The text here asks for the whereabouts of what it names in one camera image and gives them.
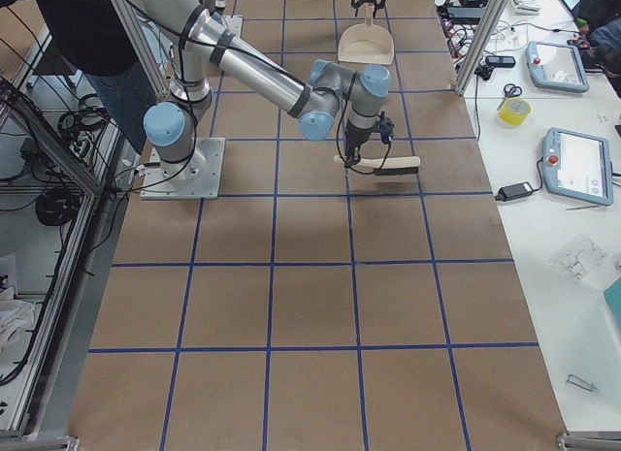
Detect beige dustpan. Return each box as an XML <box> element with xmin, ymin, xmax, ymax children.
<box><xmin>338</xmin><ymin>4</ymin><xmax>395</xmax><ymax>66</ymax></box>

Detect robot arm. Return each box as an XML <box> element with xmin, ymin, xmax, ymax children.
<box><xmin>141</xmin><ymin>0</ymin><xmax>396</xmax><ymax>171</ymax></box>

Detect black scissors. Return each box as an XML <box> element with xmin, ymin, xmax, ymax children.
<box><xmin>497</xmin><ymin>82</ymin><xmax>523</xmax><ymax>110</ymax></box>

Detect yellow tape roll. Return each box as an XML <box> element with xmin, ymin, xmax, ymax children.
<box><xmin>498</xmin><ymin>97</ymin><xmax>532</xmax><ymax>128</ymax></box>

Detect black power adapter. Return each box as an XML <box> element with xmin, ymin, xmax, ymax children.
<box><xmin>495</xmin><ymin>181</ymin><xmax>535</xmax><ymax>202</ymax></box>

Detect teach pendant far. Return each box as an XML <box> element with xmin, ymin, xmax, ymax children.
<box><xmin>525</xmin><ymin>41</ymin><xmax>590</xmax><ymax>93</ymax></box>

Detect teach pendant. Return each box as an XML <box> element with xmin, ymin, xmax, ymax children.
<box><xmin>541</xmin><ymin>127</ymin><xmax>614</xmax><ymax>207</ymax></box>
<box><xmin>525</xmin><ymin>41</ymin><xmax>590</xmax><ymax>93</ymax></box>

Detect teach pendant near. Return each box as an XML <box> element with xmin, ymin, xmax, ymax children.
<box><xmin>541</xmin><ymin>127</ymin><xmax>614</xmax><ymax>207</ymax></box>

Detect clear plastic package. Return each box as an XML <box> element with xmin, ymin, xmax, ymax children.
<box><xmin>549</xmin><ymin>235</ymin><xmax>620</xmax><ymax>290</ymax></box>

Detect person in black shirt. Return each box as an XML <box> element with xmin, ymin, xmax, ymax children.
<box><xmin>1</xmin><ymin>0</ymin><xmax>156</xmax><ymax>154</ymax></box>

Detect aluminium frame post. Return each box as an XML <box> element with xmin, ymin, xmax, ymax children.
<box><xmin>453</xmin><ymin>0</ymin><xmax>508</xmax><ymax>96</ymax></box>

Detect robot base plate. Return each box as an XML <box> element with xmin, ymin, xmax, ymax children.
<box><xmin>140</xmin><ymin>137</ymin><xmax>226</xmax><ymax>200</ymax></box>

